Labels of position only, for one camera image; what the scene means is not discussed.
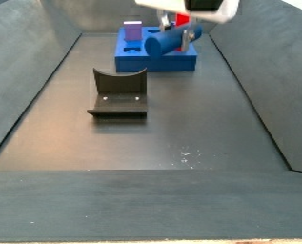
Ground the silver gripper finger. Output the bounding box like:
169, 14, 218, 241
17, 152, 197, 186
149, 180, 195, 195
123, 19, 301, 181
181, 22, 195, 51
157, 10, 173, 31

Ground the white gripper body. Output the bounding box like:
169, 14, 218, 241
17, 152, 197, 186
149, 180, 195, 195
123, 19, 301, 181
134, 0, 239, 24

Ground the blue cylinder peg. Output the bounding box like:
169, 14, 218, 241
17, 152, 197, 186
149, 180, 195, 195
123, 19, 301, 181
145, 24, 203, 58

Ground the red hexagonal peg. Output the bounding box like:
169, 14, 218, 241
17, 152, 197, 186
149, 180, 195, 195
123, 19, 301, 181
175, 12, 191, 52

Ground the purple rectangular peg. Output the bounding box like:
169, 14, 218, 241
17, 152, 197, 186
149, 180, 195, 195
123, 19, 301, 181
123, 21, 142, 41

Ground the blue shape-sorting block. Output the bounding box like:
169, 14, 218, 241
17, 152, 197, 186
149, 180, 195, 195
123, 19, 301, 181
115, 27, 198, 72

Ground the black curved cradle stand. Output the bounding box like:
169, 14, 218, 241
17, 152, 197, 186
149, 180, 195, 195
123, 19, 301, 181
87, 69, 149, 116

